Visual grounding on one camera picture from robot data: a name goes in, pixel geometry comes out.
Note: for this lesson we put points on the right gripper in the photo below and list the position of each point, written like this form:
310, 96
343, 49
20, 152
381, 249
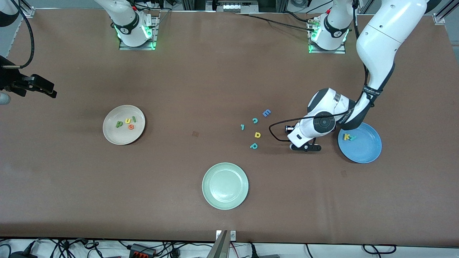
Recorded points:
10, 81

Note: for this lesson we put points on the beige round plate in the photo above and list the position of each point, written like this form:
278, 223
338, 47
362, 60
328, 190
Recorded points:
123, 136

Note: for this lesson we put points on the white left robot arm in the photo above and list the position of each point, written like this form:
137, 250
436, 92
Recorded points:
387, 36

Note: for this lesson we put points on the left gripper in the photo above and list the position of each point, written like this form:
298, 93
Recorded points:
289, 128

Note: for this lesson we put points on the black power adapter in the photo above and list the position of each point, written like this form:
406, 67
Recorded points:
21, 255

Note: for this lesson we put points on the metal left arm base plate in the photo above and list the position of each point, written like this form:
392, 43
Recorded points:
326, 51

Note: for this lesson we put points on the white mounting bracket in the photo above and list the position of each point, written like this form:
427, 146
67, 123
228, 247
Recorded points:
233, 235

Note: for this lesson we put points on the black power plug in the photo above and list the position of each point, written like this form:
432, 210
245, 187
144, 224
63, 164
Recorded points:
252, 251

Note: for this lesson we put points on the blue foam letter E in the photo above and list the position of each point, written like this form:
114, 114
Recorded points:
266, 113

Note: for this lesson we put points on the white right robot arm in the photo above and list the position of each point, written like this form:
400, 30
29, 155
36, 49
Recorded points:
125, 21

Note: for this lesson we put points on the aluminium profile bar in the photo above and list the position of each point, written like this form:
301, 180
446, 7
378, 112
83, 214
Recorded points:
220, 247

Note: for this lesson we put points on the red black power strip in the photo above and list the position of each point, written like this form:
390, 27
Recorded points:
141, 251

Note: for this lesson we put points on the pale green round plate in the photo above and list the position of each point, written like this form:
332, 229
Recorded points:
225, 186

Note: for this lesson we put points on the metal corner bracket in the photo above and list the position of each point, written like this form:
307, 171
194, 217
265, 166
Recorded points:
28, 14
439, 18

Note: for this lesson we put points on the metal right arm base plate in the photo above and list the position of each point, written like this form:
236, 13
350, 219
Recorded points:
136, 48

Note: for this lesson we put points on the green foam letter d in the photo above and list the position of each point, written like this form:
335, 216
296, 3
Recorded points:
117, 125

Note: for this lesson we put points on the blue round plate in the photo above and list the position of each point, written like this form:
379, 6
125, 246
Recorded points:
362, 150

